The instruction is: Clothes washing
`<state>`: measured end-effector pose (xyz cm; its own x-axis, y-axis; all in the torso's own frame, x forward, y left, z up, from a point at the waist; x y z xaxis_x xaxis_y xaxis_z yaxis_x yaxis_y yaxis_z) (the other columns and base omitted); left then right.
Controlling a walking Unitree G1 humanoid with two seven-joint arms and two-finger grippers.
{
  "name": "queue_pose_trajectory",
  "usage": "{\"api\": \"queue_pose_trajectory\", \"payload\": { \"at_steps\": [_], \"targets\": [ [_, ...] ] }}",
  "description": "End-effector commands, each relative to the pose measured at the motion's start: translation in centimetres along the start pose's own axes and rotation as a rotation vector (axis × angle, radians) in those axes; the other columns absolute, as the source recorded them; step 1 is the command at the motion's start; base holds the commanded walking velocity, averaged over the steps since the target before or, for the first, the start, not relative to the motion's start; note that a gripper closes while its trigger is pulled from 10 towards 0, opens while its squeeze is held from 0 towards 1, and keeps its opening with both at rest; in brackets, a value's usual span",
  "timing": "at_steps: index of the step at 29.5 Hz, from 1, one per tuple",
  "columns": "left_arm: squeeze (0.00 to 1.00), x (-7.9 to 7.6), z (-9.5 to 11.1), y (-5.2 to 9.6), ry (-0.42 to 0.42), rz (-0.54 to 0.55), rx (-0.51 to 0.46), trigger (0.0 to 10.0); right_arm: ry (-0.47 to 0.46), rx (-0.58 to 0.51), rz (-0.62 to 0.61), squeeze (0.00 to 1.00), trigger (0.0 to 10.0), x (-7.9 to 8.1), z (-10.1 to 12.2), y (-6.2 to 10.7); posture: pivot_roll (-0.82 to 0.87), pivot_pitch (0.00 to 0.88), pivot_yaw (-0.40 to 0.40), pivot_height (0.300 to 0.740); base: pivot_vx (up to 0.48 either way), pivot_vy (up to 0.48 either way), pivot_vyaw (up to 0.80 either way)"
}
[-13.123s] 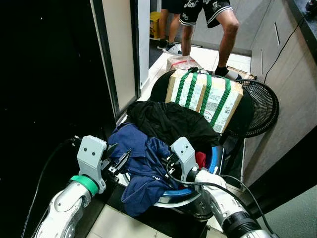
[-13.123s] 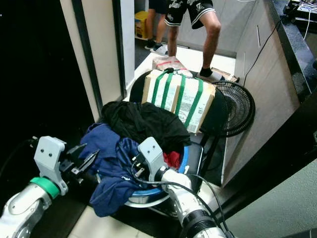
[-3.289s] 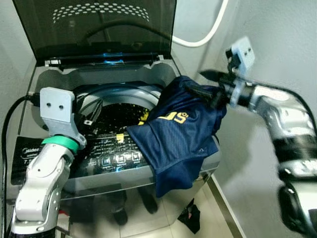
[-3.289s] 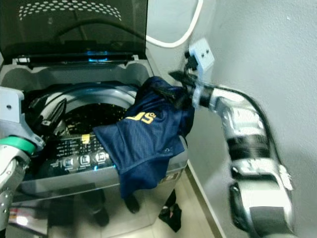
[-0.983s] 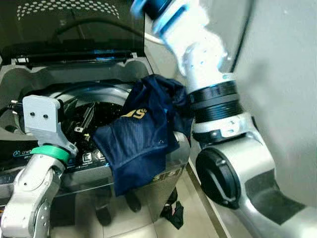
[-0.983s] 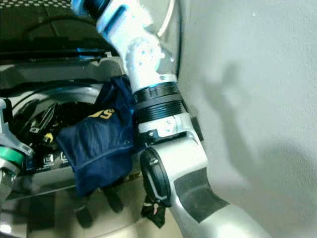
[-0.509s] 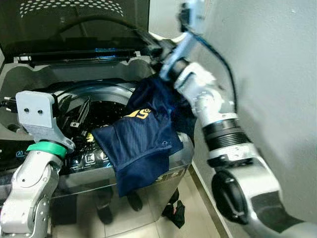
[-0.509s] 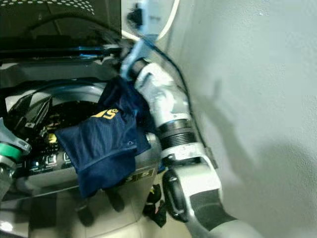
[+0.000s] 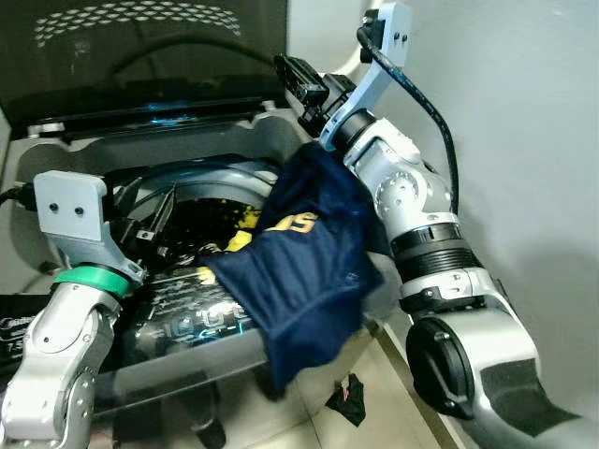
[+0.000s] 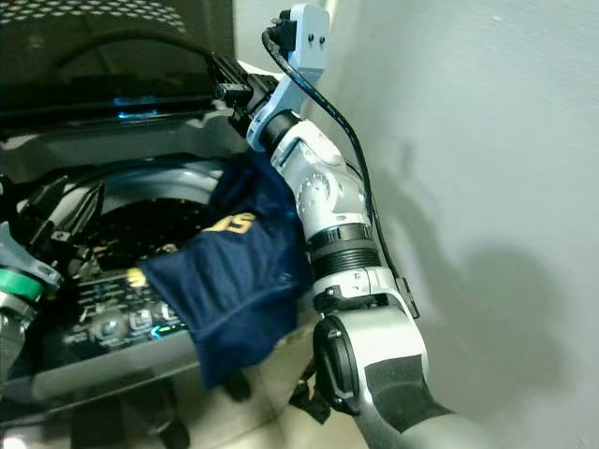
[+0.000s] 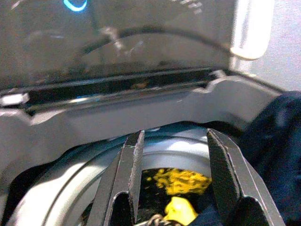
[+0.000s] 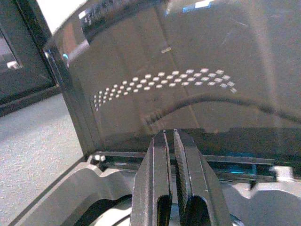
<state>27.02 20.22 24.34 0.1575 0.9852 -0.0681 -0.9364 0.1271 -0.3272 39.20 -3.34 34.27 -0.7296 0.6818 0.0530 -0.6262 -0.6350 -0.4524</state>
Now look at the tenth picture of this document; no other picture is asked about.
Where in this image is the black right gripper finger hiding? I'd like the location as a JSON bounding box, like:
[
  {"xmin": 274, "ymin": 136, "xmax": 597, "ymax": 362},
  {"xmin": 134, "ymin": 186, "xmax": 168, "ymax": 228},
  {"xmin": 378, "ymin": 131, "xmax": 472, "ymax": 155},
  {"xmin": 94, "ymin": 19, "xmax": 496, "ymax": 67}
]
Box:
[
  {"xmin": 211, "ymin": 56, "xmax": 246, "ymax": 100},
  {"xmin": 219, "ymin": 51, "xmax": 257, "ymax": 89}
]

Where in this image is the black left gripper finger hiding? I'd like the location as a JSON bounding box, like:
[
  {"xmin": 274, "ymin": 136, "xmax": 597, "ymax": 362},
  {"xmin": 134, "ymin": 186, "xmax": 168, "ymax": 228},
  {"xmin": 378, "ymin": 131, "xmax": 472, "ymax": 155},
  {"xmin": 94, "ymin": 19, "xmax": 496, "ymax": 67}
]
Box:
[
  {"xmin": 75, "ymin": 181, "xmax": 106, "ymax": 231},
  {"xmin": 26, "ymin": 176, "xmax": 72, "ymax": 222}
]

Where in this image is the navy garment with yellow print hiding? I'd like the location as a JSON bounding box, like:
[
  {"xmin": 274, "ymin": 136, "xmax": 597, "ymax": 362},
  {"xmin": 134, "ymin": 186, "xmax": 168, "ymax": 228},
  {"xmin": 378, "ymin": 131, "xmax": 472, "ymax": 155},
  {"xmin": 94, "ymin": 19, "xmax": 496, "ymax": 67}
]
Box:
[{"xmin": 136, "ymin": 150, "xmax": 315, "ymax": 390}]

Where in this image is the grey top-load washing machine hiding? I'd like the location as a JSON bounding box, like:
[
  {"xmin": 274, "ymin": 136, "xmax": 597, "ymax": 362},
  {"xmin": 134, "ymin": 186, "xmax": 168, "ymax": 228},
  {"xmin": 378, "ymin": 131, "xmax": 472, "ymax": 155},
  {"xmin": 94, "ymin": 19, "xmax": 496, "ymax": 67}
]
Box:
[{"xmin": 0, "ymin": 101, "xmax": 330, "ymax": 427}]

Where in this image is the steel washer drum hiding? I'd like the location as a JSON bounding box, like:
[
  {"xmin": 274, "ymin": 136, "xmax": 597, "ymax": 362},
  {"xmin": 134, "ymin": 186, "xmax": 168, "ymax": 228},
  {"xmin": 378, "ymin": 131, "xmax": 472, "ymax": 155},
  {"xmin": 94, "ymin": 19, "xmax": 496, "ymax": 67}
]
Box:
[{"xmin": 47, "ymin": 161, "xmax": 237, "ymax": 258}]

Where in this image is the dark glass washer lid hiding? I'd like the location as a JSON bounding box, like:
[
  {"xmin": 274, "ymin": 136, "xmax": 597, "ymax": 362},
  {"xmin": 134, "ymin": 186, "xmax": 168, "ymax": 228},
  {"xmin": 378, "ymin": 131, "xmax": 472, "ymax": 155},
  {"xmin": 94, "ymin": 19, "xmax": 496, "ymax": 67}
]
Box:
[{"xmin": 0, "ymin": 0, "xmax": 237, "ymax": 134}]

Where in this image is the small black and red cloth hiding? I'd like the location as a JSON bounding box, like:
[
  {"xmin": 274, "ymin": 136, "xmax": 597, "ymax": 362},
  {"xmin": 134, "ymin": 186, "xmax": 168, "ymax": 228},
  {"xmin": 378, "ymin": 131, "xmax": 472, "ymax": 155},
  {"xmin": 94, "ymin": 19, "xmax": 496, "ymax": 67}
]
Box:
[{"xmin": 290, "ymin": 372, "xmax": 330, "ymax": 424}]

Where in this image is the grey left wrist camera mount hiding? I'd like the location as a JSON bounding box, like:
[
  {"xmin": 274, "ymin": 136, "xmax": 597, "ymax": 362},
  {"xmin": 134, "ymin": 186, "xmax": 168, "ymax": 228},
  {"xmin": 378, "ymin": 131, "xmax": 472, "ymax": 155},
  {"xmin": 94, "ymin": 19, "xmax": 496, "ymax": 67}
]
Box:
[{"xmin": 0, "ymin": 223, "xmax": 59, "ymax": 293}]

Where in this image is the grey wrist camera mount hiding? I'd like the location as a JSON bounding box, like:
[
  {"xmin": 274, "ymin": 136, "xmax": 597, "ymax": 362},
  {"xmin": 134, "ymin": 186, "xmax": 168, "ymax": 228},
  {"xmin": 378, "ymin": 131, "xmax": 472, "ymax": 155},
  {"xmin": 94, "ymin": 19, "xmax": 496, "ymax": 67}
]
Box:
[
  {"xmin": 0, "ymin": 223, "xmax": 59, "ymax": 293},
  {"xmin": 246, "ymin": 3, "xmax": 331, "ymax": 151}
]

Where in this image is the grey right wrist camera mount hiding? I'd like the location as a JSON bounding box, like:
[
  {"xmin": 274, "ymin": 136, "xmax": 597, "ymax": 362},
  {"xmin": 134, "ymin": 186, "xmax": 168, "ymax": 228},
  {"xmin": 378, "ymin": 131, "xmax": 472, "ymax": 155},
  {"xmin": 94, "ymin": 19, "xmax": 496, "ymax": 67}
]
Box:
[{"xmin": 246, "ymin": 3, "xmax": 331, "ymax": 151}]

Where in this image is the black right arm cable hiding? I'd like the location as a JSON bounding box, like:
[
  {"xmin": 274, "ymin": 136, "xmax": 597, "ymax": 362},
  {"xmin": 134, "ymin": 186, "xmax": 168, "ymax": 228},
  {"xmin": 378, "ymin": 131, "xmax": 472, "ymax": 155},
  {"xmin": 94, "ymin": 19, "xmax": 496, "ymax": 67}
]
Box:
[{"xmin": 262, "ymin": 21, "xmax": 382, "ymax": 239}]

